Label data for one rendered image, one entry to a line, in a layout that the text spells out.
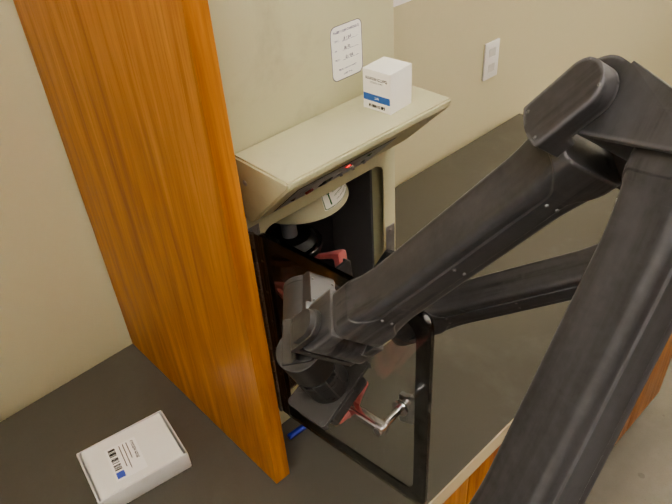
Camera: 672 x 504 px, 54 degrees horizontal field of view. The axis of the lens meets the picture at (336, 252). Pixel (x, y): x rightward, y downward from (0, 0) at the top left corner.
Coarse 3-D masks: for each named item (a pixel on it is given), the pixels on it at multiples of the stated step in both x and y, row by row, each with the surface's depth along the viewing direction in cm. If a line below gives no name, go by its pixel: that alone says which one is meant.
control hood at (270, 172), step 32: (416, 96) 98; (320, 128) 92; (352, 128) 92; (384, 128) 91; (416, 128) 101; (256, 160) 86; (288, 160) 85; (320, 160) 85; (352, 160) 91; (256, 192) 87; (288, 192) 83
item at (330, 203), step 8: (344, 184) 113; (336, 192) 110; (344, 192) 112; (320, 200) 108; (328, 200) 109; (336, 200) 110; (344, 200) 112; (304, 208) 107; (312, 208) 107; (320, 208) 108; (328, 208) 109; (336, 208) 110; (288, 216) 107; (296, 216) 107; (304, 216) 107; (312, 216) 108; (320, 216) 108; (288, 224) 108
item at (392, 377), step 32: (288, 256) 91; (416, 320) 79; (384, 352) 87; (416, 352) 82; (288, 384) 112; (384, 384) 91; (416, 384) 86; (352, 416) 102; (384, 416) 96; (416, 416) 90; (352, 448) 107; (384, 448) 100; (416, 448) 94; (384, 480) 106; (416, 480) 99
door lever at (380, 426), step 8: (352, 408) 91; (360, 408) 91; (400, 408) 91; (360, 416) 90; (368, 416) 90; (376, 416) 90; (392, 416) 90; (368, 424) 89; (376, 424) 89; (384, 424) 88; (376, 432) 89; (384, 432) 88
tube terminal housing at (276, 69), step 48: (240, 0) 79; (288, 0) 84; (336, 0) 89; (384, 0) 96; (240, 48) 82; (288, 48) 87; (384, 48) 100; (240, 96) 85; (288, 96) 90; (336, 96) 97; (240, 144) 88; (384, 192) 115; (384, 240) 121
